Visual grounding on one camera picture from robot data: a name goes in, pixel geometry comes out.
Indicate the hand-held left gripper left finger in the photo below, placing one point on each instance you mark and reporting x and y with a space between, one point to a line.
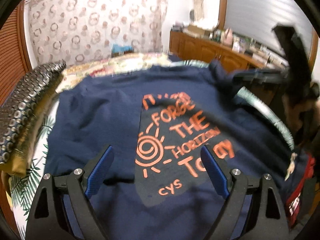
100 172

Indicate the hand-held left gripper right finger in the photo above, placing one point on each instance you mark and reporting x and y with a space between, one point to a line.
215 172

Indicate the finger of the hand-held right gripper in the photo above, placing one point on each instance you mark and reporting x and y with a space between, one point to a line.
260 76
292 47

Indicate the navy printed t-shirt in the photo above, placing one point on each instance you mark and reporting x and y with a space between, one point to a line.
100 120

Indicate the grey window shutter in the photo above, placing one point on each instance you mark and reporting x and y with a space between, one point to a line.
255 10

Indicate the wooden dresser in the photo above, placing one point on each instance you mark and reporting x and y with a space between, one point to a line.
200 47

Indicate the palm leaf print bed sheet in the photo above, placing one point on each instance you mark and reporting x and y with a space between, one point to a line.
32 180

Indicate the navy garment with tag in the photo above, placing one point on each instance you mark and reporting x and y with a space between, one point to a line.
301 160

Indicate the cardboard box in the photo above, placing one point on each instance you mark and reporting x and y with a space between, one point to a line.
198 30

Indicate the gold folded cloth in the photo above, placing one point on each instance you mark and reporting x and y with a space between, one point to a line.
15 163

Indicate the red garment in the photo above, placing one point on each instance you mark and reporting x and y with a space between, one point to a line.
298 197

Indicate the beige lace curtain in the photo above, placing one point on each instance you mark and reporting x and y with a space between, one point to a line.
205 0

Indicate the dark circle-patterned folded cloth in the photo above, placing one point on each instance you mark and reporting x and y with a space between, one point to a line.
25 97

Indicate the floral blanket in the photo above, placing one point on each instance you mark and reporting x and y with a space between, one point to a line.
112 65

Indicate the blue cloth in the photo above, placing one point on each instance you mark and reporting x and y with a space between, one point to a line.
121 49

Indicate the circle-patterned sheer curtain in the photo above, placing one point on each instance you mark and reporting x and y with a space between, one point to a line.
87 22

